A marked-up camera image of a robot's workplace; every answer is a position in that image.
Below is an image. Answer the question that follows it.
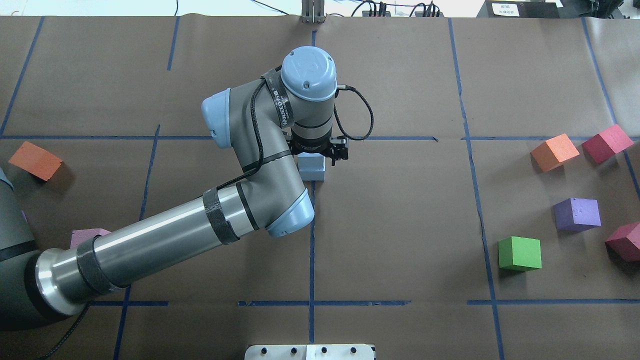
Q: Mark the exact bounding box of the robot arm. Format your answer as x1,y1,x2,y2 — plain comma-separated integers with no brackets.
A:
0,46,345,331

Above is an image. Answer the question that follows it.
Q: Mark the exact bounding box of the purple foam block right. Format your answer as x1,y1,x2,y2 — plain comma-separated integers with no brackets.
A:
552,197,602,232

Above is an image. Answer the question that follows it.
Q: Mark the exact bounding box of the green foam block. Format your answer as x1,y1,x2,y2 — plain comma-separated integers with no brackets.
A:
497,235,543,272

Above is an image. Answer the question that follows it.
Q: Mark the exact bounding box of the orange foam block right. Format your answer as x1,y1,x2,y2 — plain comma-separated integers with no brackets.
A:
530,133,580,173

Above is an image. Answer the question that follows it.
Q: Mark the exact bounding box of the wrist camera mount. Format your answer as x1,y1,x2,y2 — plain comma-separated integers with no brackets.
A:
327,136,349,167

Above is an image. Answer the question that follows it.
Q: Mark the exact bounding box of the light blue block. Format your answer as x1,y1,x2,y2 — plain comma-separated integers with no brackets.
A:
297,152,326,173
298,169,326,182

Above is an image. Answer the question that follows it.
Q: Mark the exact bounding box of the power strip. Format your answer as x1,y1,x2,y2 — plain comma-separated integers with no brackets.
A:
361,2,392,18
409,2,444,18

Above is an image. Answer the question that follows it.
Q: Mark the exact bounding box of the orange foam block left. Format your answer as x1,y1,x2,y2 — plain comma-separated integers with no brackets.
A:
8,141,63,182

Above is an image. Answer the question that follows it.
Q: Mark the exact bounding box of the red foam block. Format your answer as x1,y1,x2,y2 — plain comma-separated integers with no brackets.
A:
582,124,634,165
605,221,640,263

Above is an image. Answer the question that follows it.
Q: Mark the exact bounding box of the pink foam block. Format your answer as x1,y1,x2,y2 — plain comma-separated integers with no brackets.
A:
70,228,111,249

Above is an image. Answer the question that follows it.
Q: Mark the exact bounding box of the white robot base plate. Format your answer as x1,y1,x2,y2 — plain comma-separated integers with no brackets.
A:
244,343,377,360

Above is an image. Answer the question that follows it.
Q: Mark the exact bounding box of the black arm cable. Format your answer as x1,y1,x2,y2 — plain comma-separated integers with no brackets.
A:
332,84,375,142

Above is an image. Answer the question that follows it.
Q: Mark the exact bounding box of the aluminium frame post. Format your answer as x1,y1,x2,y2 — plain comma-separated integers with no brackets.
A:
301,0,327,24

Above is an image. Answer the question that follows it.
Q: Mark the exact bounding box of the red foam block far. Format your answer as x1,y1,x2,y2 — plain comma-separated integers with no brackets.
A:
582,124,634,165

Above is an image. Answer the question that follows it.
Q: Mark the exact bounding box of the power strip right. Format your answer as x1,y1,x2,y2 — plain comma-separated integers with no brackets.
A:
409,2,444,18

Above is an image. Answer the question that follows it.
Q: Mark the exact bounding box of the orange foam block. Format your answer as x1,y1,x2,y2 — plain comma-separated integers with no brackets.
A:
530,133,580,173
8,141,63,182

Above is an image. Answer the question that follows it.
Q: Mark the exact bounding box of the power strip left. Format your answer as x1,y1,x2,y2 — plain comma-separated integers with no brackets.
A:
361,2,392,18

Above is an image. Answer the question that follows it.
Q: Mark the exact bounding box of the black box with label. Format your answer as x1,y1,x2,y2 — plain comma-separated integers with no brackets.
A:
476,0,560,19

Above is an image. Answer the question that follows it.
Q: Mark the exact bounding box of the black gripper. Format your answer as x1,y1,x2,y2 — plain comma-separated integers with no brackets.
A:
289,130,332,155

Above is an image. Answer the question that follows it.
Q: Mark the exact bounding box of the red foam block near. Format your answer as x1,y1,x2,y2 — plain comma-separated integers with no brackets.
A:
605,221,640,263

